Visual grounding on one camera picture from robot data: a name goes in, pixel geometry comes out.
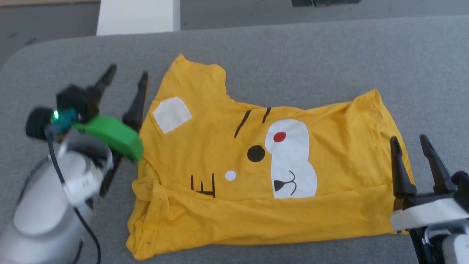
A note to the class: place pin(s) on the yellow bear print t-shirt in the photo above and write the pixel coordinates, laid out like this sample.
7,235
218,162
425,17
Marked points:
227,165

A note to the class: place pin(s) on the white box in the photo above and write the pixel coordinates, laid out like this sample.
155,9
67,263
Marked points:
137,16

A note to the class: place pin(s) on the small black floor mat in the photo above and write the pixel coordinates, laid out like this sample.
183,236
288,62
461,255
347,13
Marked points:
302,3

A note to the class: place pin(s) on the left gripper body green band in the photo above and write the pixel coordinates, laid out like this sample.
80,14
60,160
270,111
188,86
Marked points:
110,135

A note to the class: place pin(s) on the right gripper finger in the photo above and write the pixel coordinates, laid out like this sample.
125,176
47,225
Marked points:
401,172
438,168

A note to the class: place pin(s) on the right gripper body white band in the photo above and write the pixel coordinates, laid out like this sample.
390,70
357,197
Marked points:
425,212

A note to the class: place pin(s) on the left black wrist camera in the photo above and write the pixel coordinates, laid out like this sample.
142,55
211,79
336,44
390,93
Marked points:
73,104

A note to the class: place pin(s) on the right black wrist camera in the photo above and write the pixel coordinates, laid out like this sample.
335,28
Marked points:
462,189

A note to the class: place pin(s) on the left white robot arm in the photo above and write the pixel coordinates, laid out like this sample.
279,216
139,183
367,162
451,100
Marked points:
40,212

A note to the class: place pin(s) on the grey fabric sofa cushion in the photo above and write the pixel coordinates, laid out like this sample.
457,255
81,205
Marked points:
329,55

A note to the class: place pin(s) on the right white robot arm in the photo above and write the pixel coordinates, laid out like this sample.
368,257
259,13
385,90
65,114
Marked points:
456,247

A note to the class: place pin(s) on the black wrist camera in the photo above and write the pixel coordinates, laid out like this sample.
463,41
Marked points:
73,104
462,189

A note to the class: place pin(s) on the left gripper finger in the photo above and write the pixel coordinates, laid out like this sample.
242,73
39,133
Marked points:
137,106
104,82

